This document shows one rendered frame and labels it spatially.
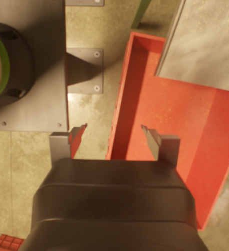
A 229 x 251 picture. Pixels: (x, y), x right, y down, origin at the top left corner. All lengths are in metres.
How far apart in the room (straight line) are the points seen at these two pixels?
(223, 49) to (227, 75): 0.07
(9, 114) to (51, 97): 0.09
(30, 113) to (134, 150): 0.51
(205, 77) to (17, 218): 1.85
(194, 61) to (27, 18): 0.35
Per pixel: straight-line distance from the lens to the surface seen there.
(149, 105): 0.74
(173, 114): 0.77
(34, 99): 0.38
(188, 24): 0.42
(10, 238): 2.13
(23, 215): 1.92
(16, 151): 1.58
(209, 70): 0.48
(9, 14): 0.40
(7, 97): 0.36
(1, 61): 0.30
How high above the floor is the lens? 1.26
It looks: 74 degrees down
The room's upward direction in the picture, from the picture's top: 179 degrees clockwise
